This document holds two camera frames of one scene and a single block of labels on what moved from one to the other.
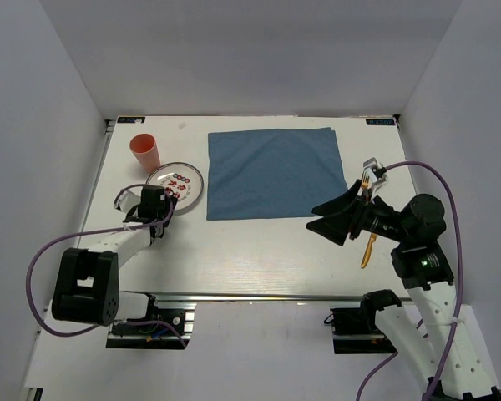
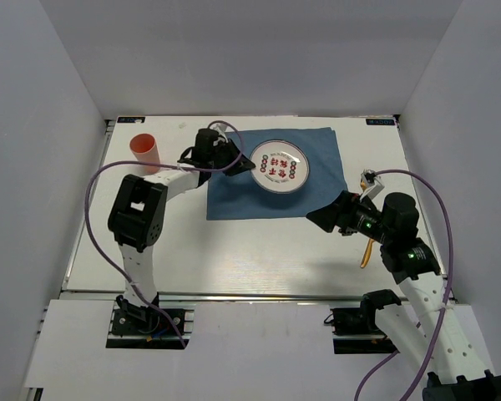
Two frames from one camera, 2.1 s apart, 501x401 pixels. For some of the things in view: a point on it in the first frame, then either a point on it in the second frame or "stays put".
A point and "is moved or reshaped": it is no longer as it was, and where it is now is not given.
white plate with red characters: (183, 180) is moved or reshaped
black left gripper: (167, 205) to (242, 164)
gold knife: (367, 254) stays put
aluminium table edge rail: (210, 295) stays put
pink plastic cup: (144, 147) stays put
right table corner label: (380, 122) stays put
